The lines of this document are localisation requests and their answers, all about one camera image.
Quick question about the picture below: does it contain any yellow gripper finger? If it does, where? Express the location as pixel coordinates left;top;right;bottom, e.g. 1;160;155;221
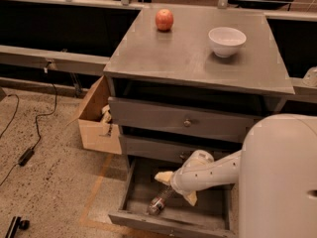
155;171;173;184
183;191;197;206

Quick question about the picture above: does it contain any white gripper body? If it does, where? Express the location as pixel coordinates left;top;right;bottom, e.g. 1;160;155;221
170;150;214;195

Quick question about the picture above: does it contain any clear plastic water bottle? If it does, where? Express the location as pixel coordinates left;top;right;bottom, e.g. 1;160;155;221
147;186;175;215

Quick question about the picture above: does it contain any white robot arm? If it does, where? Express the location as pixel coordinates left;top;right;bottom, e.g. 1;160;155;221
156;114;317;238

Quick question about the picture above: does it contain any grey open bottom drawer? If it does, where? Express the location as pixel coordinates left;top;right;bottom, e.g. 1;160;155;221
109;158;238;238

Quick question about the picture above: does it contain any grey middle drawer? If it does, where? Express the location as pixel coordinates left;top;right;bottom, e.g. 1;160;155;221
119;135;242;163

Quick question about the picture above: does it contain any grey top drawer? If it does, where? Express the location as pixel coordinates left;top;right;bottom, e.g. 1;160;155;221
108;97;260;143

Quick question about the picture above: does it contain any grey wooden drawer cabinet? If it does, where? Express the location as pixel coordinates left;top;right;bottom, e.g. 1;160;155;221
104;7;293;163

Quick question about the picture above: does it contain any cardboard box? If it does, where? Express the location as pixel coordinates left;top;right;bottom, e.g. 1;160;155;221
69;76;122;155

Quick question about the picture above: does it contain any white ceramic bowl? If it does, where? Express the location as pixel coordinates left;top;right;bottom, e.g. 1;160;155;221
208;27;247;58

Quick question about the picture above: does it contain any grey metal railing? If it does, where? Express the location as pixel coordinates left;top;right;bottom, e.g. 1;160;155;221
1;4;317;103

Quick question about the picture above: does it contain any black object on floor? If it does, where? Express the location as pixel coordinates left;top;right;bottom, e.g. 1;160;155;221
5;216;30;238

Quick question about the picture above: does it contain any red apple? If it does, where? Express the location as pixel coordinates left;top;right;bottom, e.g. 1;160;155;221
156;9;173;31

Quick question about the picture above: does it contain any black power adapter cable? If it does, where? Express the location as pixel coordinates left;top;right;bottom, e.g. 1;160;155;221
0;59;58;187

